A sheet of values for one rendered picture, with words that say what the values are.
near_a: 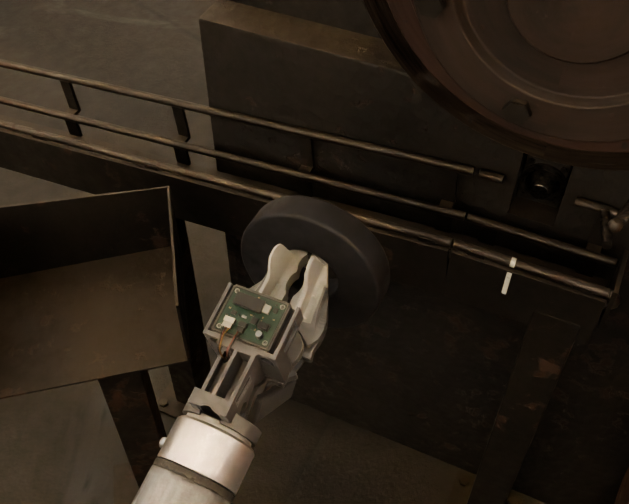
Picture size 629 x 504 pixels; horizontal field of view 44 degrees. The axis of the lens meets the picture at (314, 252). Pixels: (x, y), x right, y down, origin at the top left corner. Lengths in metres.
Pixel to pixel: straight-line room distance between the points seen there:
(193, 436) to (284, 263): 0.19
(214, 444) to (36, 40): 2.24
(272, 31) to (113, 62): 1.61
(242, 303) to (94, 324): 0.41
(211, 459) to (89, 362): 0.40
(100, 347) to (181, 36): 1.78
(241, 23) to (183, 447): 0.59
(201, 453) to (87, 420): 1.05
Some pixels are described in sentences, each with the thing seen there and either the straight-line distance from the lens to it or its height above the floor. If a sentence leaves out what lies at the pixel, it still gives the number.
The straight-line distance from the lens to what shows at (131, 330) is 1.04.
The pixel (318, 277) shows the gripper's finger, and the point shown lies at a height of 0.85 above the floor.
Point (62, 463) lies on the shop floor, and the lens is 1.66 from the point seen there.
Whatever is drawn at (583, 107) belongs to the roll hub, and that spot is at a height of 1.01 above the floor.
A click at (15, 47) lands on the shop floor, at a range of 2.77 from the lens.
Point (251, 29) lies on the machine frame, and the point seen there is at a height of 0.87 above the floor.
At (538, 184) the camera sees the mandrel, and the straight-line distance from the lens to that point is 1.02.
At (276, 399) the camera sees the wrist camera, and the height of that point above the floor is 0.78.
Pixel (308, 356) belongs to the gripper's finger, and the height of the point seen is 0.82.
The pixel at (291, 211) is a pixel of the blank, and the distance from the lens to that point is 0.73.
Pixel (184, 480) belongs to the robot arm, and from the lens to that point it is 0.66.
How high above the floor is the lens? 1.42
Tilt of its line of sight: 48 degrees down
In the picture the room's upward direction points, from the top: straight up
